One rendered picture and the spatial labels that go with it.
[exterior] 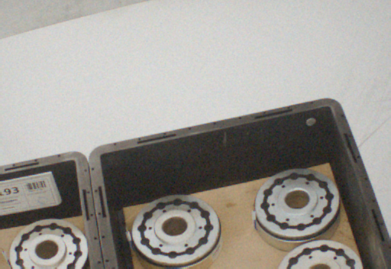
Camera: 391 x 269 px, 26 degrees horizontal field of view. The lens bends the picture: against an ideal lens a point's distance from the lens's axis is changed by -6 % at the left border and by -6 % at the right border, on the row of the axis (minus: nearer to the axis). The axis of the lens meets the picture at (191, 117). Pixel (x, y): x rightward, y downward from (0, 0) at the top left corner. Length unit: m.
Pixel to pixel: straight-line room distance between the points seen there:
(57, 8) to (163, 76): 1.39
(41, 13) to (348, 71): 1.54
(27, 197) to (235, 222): 0.25
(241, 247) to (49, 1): 1.89
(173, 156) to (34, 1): 1.85
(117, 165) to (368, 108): 0.47
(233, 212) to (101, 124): 0.37
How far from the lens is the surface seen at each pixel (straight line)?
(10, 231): 1.12
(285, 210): 1.03
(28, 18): 2.79
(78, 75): 1.48
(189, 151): 1.05
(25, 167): 1.04
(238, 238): 1.05
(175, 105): 1.39
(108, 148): 1.03
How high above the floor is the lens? 1.68
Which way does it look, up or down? 46 degrees down
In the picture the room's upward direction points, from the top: 10 degrees counter-clockwise
